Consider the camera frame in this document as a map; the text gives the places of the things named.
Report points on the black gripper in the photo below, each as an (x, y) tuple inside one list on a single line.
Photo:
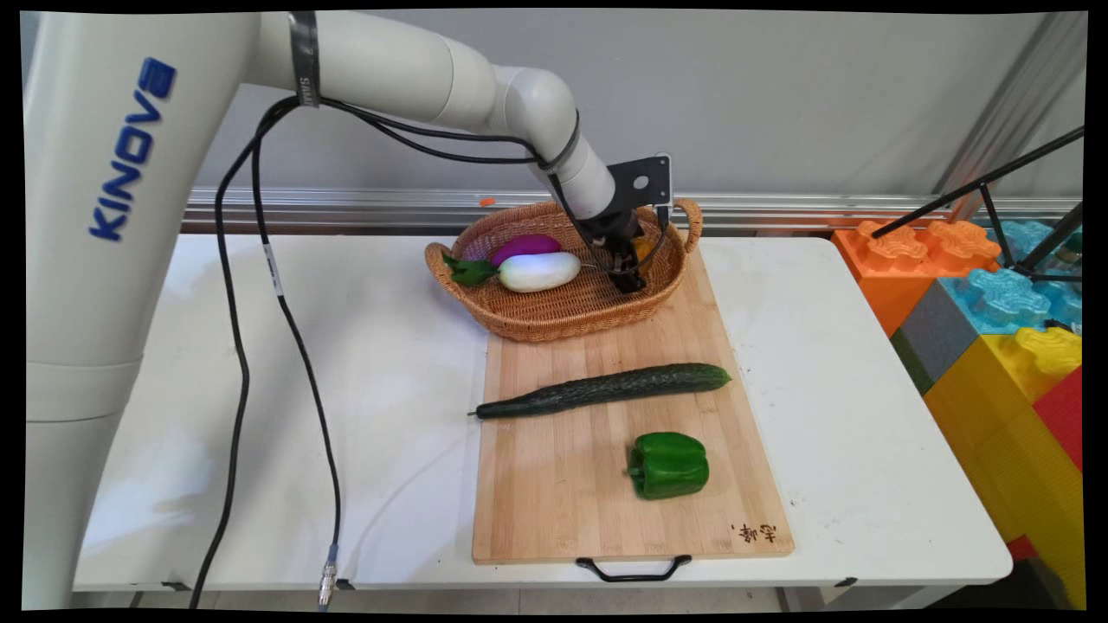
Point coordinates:
[(610, 229)]

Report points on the brown potato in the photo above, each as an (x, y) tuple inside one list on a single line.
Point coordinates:
[(643, 247)]

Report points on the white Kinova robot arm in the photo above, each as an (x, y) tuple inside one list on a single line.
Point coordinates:
[(112, 260)]

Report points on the woven wicker basket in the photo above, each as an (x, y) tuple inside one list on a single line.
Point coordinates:
[(563, 310)]

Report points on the white radish with green leaves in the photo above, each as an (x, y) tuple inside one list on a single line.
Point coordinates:
[(541, 272)]

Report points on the purple eggplant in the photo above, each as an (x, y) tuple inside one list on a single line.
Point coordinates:
[(524, 247)]

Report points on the dark green cucumber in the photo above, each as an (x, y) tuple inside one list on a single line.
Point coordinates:
[(606, 390)]

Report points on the green bell pepper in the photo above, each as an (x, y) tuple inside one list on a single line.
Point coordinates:
[(669, 465)]

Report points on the orange toy block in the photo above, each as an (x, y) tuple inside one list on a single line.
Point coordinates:
[(900, 260)]

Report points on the grey toy block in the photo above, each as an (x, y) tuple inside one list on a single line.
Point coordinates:
[(935, 342)]

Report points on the black tripod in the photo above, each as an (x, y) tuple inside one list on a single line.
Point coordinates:
[(995, 216)]

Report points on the blue toy block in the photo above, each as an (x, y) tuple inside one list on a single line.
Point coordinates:
[(1004, 298)]

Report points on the yellow toy block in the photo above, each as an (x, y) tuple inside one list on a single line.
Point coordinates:
[(1004, 433)]

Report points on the red toy block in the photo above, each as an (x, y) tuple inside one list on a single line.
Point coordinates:
[(1063, 415)]

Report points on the aluminium rail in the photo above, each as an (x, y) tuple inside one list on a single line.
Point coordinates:
[(779, 210)]

